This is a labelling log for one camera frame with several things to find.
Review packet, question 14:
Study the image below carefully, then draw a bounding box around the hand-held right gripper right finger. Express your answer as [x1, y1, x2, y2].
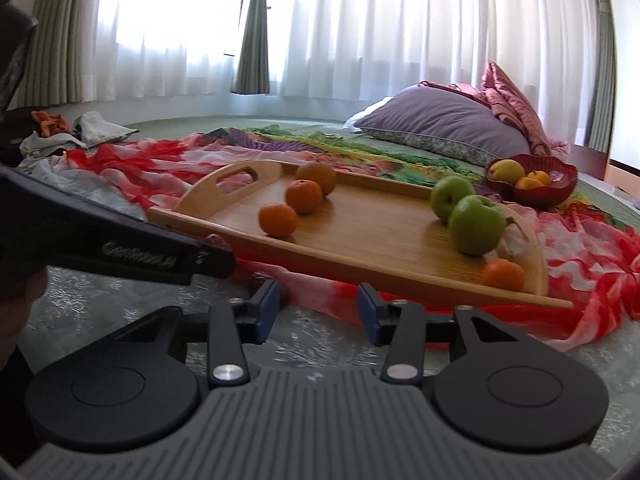
[357, 282, 543, 386]

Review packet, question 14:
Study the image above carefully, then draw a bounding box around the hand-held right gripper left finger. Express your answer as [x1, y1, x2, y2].
[107, 280, 281, 389]

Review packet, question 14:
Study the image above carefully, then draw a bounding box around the wooden tray with handles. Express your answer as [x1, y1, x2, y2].
[146, 159, 574, 309]

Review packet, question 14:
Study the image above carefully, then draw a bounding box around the green apple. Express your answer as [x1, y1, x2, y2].
[448, 195, 507, 257]
[430, 175, 476, 222]

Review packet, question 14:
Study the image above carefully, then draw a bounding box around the small mandarin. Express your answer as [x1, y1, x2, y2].
[482, 258, 526, 292]

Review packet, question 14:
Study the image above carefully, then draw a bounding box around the large orange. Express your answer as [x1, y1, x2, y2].
[295, 161, 338, 196]

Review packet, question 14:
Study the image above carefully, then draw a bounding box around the person's left hand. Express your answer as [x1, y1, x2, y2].
[0, 266, 49, 361]

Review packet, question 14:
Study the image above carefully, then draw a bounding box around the snowflake tulle cloth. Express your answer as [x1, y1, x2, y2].
[15, 160, 640, 396]

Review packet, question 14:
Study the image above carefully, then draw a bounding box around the white cloth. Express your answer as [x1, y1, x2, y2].
[20, 131, 86, 157]

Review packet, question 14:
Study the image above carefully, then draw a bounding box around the pile of clothes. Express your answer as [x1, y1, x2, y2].
[74, 111, 140, 147]

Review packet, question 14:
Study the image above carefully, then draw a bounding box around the orange cloth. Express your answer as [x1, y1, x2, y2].
[31, 111, 71, 137]

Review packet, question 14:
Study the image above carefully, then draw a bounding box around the multicoloured printed scarf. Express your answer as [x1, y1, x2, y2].
[200, 126, 493, 196]

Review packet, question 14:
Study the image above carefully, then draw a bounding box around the yellow pear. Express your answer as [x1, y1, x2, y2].
[487, 159, 526, 186]

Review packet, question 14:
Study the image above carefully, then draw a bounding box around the white sheet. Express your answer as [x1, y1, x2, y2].
[344, 97, 396, 133]

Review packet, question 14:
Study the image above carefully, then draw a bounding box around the purple pillow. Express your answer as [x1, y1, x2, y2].
[352, 85, 533, 167]

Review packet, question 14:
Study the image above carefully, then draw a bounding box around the red and white scarf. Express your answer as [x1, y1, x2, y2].
[20, 137, 640, 356]

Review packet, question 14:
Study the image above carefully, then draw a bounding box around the grey-green curtain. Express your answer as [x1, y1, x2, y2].
[585, 5, 618, 153]
[231, 0, 273, 96]
[22, 0, 108, 106]

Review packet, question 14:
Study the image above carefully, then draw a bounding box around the red glass bowl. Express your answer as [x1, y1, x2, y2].
[485, 154, 578, 209]

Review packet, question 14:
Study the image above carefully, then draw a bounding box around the pink satin cloth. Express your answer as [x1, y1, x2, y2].
[420, 61, 571, 157]

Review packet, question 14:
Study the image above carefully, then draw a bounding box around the white sheer curtain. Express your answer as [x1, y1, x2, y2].
[95, 0, 601, 106]

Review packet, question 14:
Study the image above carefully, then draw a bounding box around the wooden furniture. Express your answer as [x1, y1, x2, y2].
[606, 157, 640, 196]

